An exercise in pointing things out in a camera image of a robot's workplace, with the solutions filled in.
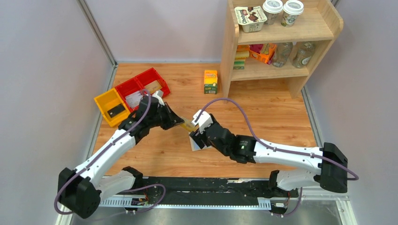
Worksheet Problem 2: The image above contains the yellow green juice carton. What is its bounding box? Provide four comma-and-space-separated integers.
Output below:
204, 70, 218, 94

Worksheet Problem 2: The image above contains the left clear plastic bottle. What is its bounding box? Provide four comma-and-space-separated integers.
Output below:
271, 42, 293, 68

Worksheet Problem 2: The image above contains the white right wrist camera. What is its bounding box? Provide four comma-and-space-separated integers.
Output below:
191, 110, 213, 134

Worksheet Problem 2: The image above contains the wooden shelf unit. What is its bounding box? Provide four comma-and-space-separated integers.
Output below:
219, 0, 344, 98

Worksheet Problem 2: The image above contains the grey translucent card holder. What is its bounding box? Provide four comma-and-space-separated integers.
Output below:
189, 135, 214, 152

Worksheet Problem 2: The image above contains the Chobani yogurt cup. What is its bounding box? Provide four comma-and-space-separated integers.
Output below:
234, 6, 268, 33

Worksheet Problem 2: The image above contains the aluminium frame rail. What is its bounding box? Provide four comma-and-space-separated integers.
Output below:
56, 175, 358, 225

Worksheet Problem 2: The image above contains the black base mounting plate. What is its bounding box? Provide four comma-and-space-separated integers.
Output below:
133, 177, 299, 206

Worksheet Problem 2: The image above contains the red far plastic bin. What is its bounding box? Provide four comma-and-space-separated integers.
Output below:
136, 67, 170, 97

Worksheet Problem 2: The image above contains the red middle plastic bin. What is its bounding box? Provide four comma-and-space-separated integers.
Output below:
115, 76, 154, 112

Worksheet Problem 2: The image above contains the left white-lidded paper cup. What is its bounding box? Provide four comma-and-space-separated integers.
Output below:
262, 0, 283, 25

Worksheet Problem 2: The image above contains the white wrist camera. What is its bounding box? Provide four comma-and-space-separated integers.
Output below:
152, 90, 165, 105
191, 110, 213, 134

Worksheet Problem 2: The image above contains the red plastic bin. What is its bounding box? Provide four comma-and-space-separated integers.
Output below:
136, 67, 170, 97
115, 76, 154, 112

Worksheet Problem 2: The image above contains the black credit card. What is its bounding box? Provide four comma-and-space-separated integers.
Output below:
107, 104, 125, 118

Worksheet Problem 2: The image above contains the clear plastic bottle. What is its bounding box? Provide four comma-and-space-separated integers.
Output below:
292, 41, 316, 68
271, 42, 293, 68

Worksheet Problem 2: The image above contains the yellow green sponge stack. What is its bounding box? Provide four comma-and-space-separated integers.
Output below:
233, 45, 250, 69

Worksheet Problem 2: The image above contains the right white-lidded paper cup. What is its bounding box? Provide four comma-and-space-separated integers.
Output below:
281, 0, 304, 27

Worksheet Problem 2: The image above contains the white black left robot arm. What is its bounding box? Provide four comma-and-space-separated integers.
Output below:
54, 96, 184, 219

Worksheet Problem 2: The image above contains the yellow plastic bin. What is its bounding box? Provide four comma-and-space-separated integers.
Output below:
94, 88, 131, 127

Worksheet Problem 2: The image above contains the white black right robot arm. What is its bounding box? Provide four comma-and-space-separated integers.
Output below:
190, 112, 348, 193

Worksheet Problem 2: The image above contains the white-lidded paper cup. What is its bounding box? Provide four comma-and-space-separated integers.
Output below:
262, 0, 283, 25
281, 0, 304, 27

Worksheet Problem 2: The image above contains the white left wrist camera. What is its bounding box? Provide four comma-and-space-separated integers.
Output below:
152, 90, 165, 105

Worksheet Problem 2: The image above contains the orange snack box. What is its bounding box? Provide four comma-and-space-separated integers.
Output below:
249, 43, 277, 65

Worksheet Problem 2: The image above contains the right clear plastic bottle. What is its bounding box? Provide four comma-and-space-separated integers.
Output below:
292, 41, 316, 68

